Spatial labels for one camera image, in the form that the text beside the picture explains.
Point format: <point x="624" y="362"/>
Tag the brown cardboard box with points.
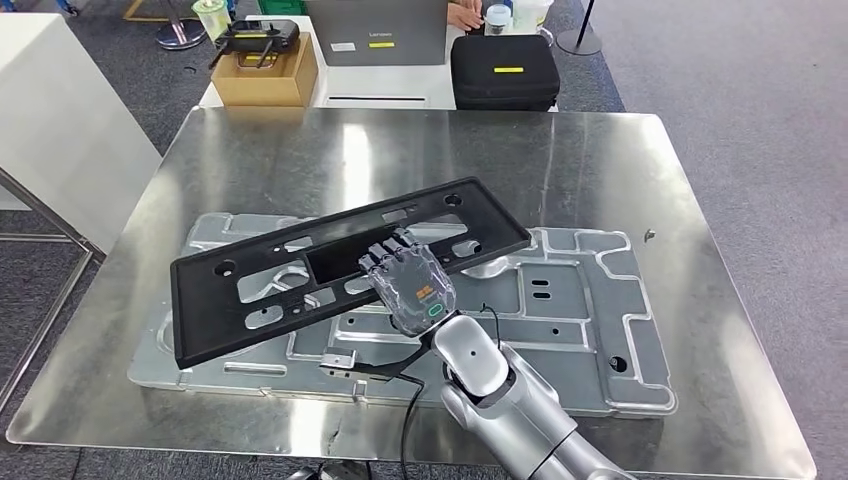
<point x="265" y="86"/>

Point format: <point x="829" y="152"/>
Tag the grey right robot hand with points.
<point x="414" y="291"/>

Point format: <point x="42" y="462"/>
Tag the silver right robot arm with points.
<point x="503" y="397"/>

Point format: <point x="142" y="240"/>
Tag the grey laptop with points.
<point x="378" y="26"/>

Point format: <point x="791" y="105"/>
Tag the person's hand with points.
<point x="464" y="16"/>

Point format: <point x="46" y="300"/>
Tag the stamped galvanized metal panel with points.
<point x="563" y="371"/>

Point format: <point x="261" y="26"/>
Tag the clear cup green lid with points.
<point x="213" y="23"/>

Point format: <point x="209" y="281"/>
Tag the white plastic container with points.
<point x="530" y="16"/>

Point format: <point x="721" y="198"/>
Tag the white desk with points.
<point x="384" y="86"/>

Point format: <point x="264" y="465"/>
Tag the chrome stanchion post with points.
<point x="180" y="36"/>

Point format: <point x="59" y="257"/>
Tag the black stanchion post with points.
<point x="580" y="41"/>

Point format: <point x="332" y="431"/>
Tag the green crate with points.
<point x="281" y="6"/>

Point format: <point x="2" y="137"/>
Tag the white cabinet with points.
<point x="66" y="119"/>

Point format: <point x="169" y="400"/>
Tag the stainless steel workbench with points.
<point x="596" y="166"/>

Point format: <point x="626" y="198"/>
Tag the black plastic plate bracket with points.
<point x="205" y="318"/>

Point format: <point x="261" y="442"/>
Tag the black carry case yellow label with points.
<point x="503" y="86"/>

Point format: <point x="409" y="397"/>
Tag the stainless steel side table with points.
<point x="91" y="253"/>

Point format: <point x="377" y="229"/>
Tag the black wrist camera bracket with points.
<point x="391" y="368"/>

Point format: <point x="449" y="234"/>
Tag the clear jar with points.
<point x="497" y="20"/>

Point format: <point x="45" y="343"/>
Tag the black remote controller with antennas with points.
<point x="255" y="33"/>

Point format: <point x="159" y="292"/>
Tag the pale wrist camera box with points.
<point x="339" y="363"/>

